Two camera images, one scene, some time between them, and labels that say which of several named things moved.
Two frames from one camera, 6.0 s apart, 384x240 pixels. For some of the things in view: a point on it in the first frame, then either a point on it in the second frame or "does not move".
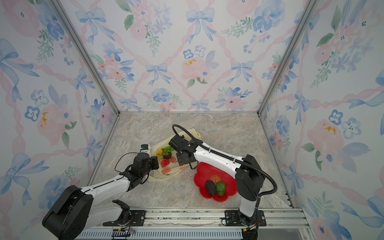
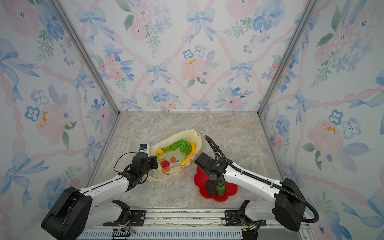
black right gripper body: [181, 159] → [208, 173]
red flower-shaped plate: [205, 172] does not move
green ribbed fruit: [220, 188] does not move
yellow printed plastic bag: [169, 165] does not move
